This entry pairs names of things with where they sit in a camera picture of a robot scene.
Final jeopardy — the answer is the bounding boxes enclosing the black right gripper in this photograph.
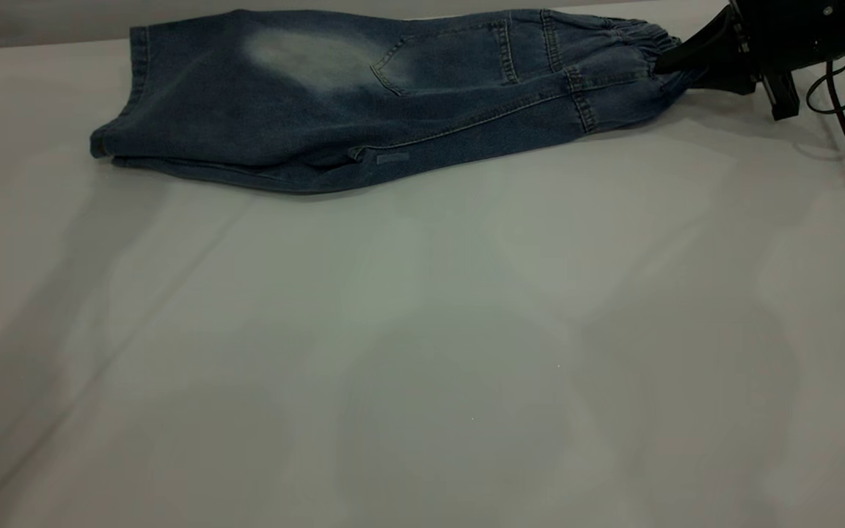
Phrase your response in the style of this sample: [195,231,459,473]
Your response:
[654,0,845,122]

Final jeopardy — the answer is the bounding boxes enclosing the blue denim pants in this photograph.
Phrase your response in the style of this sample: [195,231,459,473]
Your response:
[89,7,706,195]

